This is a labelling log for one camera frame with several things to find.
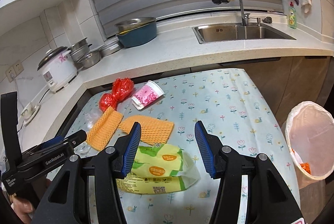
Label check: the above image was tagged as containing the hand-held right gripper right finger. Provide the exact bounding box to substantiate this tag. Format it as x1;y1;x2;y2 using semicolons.
194;120;304;224

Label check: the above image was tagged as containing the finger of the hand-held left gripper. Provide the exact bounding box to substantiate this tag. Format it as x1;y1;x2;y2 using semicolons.
42;130;88;153

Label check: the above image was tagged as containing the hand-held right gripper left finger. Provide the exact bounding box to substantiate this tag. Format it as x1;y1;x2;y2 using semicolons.
31;122;143;224

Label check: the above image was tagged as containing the yellow green plastic package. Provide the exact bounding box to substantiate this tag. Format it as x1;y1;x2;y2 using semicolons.
115;143;201;194

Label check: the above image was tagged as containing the orange plastic bag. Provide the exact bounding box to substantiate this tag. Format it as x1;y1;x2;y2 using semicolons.
291;148;312;175

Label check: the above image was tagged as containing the waste bin with pink liner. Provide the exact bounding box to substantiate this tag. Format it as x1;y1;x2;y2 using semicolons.
284;101;334;190

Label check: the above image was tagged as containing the person's left hand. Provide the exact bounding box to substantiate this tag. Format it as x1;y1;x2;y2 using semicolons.
9;195;35;223

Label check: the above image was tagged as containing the clear plastic wrap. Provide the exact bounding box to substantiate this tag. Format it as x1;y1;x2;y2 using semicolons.
76;112;101;155

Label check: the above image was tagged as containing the orange foam net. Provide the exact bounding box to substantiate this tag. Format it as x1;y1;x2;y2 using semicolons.
119;115;175;144
87;106;124;151

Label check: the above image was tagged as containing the floral light blue tablecloth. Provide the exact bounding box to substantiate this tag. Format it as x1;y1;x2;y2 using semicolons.
64;68;300;224

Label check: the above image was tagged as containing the white power strip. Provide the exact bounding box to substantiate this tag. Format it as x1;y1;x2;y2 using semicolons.
21;103;41;124

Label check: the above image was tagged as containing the pink white paper cup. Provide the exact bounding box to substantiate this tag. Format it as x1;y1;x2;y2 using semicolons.
131;81;165;111

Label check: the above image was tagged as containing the red plastic bag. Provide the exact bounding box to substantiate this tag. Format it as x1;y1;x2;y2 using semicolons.
99;78;135;111

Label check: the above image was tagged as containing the white rice cooker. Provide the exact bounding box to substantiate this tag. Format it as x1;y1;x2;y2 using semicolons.
37;46;78;93

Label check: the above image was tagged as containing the small steel bowl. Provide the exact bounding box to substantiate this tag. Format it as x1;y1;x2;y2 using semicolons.
79;50;102;69

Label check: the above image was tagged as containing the stacked steel pot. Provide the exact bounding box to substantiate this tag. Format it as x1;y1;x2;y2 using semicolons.
68;38;92;62

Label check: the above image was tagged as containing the stack of steel plates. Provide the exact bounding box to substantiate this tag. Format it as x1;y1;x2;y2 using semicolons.
99;38;123;58

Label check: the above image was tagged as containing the brown wooden cabinet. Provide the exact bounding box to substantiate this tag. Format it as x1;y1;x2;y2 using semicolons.
235;56;334;128

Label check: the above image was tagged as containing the blue plastic basin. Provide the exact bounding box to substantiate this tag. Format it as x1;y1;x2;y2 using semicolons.
116;21;158;48

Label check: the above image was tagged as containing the stainless steel sink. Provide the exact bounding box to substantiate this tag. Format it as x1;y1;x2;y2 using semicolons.
192;24;296;44

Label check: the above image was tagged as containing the large steel basin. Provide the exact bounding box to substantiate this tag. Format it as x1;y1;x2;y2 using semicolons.
115;17;157;33

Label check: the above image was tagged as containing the green dish soap bottle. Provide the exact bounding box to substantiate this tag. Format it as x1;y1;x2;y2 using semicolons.
287;2;298;29

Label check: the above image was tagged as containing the black power cable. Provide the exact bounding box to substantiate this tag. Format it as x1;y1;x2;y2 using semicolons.
35;88;50;107

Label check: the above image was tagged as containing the white wall outlet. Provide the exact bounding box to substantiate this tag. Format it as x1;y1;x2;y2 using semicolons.
6;60;23;81

